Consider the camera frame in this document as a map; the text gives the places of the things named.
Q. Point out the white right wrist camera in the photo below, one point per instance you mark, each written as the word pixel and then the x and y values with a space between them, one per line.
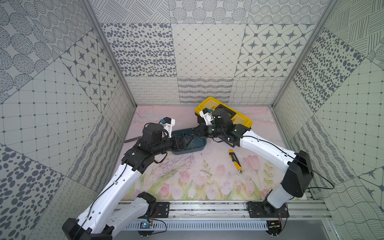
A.
pixel 206 114

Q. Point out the teal plastic storage box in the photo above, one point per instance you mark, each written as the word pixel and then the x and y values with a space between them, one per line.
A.
pixel 190 143

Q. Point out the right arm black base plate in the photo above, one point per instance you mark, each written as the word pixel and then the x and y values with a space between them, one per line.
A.
pixel 265 210

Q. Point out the white slotted cable duct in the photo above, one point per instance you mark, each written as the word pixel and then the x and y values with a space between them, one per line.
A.
pixel 199 226

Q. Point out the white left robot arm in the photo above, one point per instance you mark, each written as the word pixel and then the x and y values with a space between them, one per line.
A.
pixel 99 221

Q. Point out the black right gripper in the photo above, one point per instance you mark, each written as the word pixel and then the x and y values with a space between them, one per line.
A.
pixel 202 128

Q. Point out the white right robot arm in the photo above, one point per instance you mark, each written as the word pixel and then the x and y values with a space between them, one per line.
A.
pixel 296 166

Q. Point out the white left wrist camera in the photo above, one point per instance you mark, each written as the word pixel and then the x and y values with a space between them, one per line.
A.
pixel 168 124

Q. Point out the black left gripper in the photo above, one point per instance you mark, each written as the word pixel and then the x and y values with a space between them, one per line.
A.
pixel 177 143

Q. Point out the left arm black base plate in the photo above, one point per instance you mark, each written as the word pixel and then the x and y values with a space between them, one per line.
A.
pixel 159 210

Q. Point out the steel nail pile centre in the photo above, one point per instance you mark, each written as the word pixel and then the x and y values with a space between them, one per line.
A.
pixel 206 172

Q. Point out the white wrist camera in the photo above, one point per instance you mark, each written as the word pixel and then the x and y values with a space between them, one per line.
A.
pixel 206 114
pixel 168 124

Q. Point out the yellow black toolbox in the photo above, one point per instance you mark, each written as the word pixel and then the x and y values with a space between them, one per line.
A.
pixel 213 104

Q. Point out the aluminium mounting rail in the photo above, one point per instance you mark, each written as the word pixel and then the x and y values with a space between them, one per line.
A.
pixel 237 210

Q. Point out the dark metal L-shaped wrench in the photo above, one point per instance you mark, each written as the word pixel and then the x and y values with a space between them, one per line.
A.
pixel 132 140

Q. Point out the yellow black utility knife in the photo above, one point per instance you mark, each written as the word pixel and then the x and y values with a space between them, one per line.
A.
pixel 236 161

